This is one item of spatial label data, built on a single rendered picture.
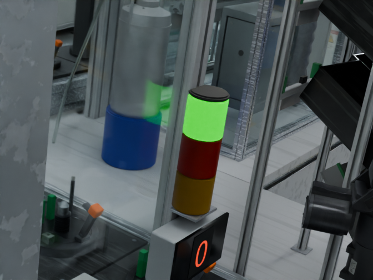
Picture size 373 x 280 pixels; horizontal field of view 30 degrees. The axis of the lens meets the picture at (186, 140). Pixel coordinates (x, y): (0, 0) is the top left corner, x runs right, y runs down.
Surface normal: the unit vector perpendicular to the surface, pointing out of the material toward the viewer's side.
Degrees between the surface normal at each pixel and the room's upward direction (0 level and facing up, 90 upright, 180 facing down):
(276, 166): 0
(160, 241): 90
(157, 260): 90
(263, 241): 0
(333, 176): 90
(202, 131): 90
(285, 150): 0
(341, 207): 43
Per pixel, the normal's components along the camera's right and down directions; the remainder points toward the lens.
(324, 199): 0.04, -0.63
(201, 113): -0.29, 0.31
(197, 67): 0.82, 0.32
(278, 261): 0.14, -0.92
